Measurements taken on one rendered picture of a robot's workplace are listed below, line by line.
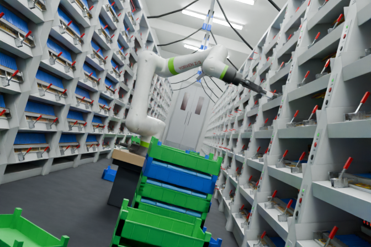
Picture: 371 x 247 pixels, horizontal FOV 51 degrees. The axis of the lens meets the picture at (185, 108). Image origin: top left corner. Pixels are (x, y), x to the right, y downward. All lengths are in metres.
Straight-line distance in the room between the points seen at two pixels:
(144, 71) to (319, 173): 1.41
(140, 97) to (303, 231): 1.38
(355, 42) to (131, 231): 0.94
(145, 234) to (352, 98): 0.79
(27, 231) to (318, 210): 1.03
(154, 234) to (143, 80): 1.29
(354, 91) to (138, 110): 1.36
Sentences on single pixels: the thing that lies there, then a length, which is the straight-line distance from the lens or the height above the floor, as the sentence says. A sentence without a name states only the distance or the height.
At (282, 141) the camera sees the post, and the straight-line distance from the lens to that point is 1.99.
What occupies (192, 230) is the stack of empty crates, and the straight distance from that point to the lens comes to 1.52.
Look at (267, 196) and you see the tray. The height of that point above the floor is 0.35.
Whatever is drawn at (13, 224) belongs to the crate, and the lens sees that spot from 1.65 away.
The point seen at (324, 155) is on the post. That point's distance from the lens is 1.31.
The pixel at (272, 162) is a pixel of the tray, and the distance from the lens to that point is 1.98.
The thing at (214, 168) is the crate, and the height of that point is 0.43.
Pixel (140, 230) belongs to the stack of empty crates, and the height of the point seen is 0.19.
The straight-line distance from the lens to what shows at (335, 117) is 1.32.
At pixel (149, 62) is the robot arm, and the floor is 0.90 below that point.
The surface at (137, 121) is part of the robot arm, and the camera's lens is 2.32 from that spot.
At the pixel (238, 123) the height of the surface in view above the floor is 0.80.
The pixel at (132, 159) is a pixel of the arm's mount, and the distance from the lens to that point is 2.30.
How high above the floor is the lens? 0.52
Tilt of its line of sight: 4 degrees up
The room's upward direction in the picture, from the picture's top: 16 degrees clockwise
